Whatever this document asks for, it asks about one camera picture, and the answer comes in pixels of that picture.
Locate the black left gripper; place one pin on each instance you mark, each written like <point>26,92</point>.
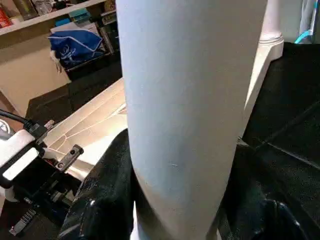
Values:
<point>40,185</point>

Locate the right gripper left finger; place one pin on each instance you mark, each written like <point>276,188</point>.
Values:
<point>102,200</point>

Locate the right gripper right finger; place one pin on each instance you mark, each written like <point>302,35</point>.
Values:
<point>260,210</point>

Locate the white plastic table top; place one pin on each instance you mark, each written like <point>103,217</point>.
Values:
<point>95,125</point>

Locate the white plastic table leg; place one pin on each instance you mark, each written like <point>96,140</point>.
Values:
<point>190,110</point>
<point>272,20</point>

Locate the black work mat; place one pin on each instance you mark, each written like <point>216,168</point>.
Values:
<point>285,125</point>

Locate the blue plastic bag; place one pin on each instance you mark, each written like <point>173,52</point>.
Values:
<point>75,44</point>

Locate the wooden wall shelf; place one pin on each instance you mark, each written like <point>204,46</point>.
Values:
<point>40,20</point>

